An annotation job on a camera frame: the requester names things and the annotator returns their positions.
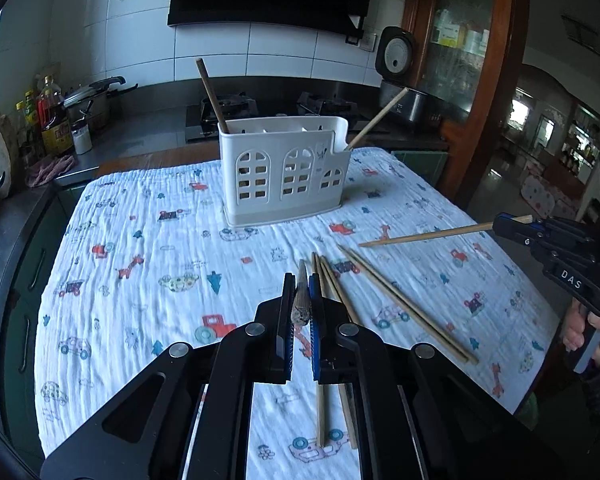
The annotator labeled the dark wooden chopstick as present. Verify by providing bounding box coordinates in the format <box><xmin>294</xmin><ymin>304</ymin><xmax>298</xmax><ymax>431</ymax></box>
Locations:
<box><xmin>290</xmin><ymin>258</ymin><xmax>312</xmax><ymax>327</ymax></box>
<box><xmin>196</xmin><ymin>58</ymin><xmax>229</xmax><ymax>134</ymax></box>

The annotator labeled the person's right hand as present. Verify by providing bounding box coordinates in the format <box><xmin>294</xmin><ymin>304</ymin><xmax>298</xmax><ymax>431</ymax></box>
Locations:
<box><xmin>562</xmin><ymin>303</ymin><xmax>600</xmax><ymax>368</ymax></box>

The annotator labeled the steel kitchen counter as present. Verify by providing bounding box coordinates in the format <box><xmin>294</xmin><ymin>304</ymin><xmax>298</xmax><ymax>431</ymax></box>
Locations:
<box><xmin>0</xmin><ymin>77</ymin><xmax>461</xmax><ymax>271</ymax></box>

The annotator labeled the large cooking oil bottle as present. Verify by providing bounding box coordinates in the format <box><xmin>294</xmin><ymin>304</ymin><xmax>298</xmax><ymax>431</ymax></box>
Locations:
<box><xmin>37</xmin><ymin>76</ymin><xmax>74</xmax><ymax>157</ymax></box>

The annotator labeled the white printed cloth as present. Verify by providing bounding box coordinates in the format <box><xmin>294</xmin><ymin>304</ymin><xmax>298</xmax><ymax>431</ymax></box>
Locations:
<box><xmin>34</xmin><ymin>146</ymin><xmax>561</xmax><ymax>480</ymax></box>

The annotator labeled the pink play mat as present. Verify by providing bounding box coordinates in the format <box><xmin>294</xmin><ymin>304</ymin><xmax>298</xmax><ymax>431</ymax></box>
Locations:
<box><xmin>519</xmin><ymin>174</ymin><xmax>572</xmax><ymax>217</ymax></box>

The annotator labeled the black rice cooker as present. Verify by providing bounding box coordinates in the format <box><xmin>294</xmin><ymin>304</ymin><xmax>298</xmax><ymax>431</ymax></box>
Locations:
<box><xmin>374</xmin><ymin>26</ymin><xmax>429</xmax><ymax>124</ymax></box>

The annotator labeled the light wooden chopstick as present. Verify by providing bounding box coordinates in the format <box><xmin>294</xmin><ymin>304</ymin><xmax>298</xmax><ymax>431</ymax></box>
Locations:
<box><xmin>341</xmin><ymin>246</ymin><xmax>480</xmax><ymax>364</ymax></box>
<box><xmin>358</xmin><ymin>215</ymin><xmax>534</xmax><ymax>248</ymax></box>
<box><xmin>337</xmin><ymin>244</ymin><xmax>470</xmax><ymax>365</ymax></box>
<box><xmin>344</xmin><ymin>87</ymin><xmax>410</xmax><ymax>151</ymax></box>

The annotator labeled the wooden glass-door cabinet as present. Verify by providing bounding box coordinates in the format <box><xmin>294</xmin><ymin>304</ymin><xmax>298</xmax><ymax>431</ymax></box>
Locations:
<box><xmin>399</xmin><ymin>0</ymin><xmax>530</xmax><ymax>211</ymax></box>

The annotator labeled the small white jar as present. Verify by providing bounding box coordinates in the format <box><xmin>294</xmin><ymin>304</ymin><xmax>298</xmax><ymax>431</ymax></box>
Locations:
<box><xmin>70</xmin><ymin>122</ymin><xmax>94</xmax><ymax>155</ymax></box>

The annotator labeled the white plastic utensil holder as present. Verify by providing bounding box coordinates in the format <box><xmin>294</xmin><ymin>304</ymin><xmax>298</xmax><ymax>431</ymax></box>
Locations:
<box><xmin>218</xmin><ymin>116</ymin><xmax>352</xmax><ymax>228</ymax></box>

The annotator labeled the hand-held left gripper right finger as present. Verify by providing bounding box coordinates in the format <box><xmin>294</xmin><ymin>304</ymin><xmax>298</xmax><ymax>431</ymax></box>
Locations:
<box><xmin>308</xmin><ymin>276</ymin><xmax>573</xmax><ymax>480</ymax></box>

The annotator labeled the green yellow-capped bottle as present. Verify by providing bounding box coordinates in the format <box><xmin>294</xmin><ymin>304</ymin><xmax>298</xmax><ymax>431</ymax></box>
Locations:
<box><xmin>23</xmin><ymin>90</ymin><xmax>42</xmax><ymax>147</ymax></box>

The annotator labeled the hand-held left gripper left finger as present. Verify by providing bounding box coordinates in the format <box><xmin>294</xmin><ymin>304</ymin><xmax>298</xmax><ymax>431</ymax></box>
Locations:
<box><xmin>40</xmin><ymin>272</ymin><xmax>297</xmax><ymax>480</ymax></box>

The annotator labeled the steel pressure cooker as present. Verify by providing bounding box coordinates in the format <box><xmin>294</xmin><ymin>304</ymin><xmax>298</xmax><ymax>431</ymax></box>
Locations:
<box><xmin>62</xmin><ymin>75</ymin><xmax>139</xmax><ymax>132</ymax></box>

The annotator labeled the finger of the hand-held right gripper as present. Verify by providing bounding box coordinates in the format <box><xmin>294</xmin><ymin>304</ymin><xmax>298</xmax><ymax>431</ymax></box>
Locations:
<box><xmin>493</xmin><ymin>225</ymin><xmax>546</xmax><ymax>254</ymax></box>
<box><xmin>492</xmin><ymin>213</ymin><xmax>549</xmax><ymax>234</ymax></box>

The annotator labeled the black gas stove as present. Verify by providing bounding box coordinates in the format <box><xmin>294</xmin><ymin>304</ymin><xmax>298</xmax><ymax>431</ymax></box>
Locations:
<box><xmin>185</xmin><ymin>92</ymin><xmax>392</xmax><ymax>142</ymax></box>

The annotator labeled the pink rag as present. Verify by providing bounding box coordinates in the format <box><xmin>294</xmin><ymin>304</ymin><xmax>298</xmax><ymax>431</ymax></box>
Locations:
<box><xmin>26</xmin><ymin>154</ymin><xmax>76</xmax><ymax>189</ymax></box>

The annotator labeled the ceiling vent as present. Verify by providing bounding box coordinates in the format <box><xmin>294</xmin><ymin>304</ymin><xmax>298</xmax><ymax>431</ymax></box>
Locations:
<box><xmin>561</xmin><ymin>14</ymin><xmax>600</xmax><ymax>57</ymax></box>

